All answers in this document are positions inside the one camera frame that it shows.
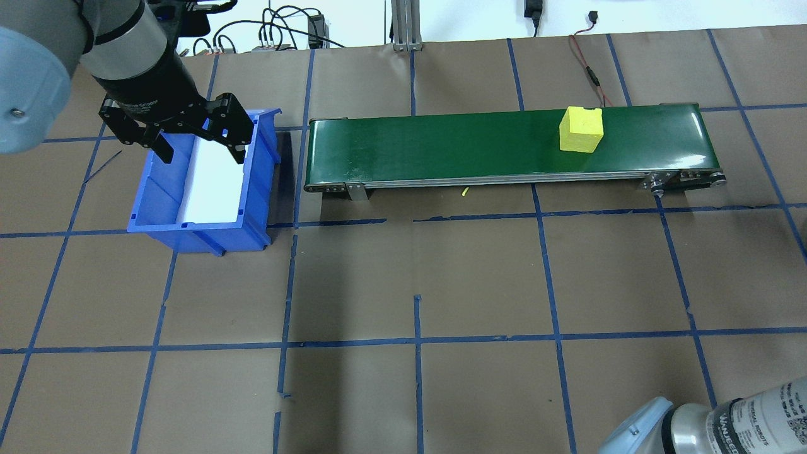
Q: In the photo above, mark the yellow foam block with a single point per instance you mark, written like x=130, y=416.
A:
x=580, y=132

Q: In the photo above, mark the green conveyor belt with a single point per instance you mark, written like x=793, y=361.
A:
x=441, y=145

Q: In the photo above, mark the aluminium profile post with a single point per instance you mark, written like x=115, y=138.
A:
x=406, y=25

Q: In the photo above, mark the black power adapter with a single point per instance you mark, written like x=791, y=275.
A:
x=316, y=28
x=534, y=7

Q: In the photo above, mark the blue plastic storage bin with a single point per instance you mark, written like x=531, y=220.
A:
x=208, y=239

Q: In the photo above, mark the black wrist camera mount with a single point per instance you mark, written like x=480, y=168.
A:
x=192, y=22

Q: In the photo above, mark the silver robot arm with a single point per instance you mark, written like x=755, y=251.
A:
x=756, y=416
x=120, y=25

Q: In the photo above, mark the white foam pad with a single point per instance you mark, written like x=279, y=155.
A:
x=214, y=189

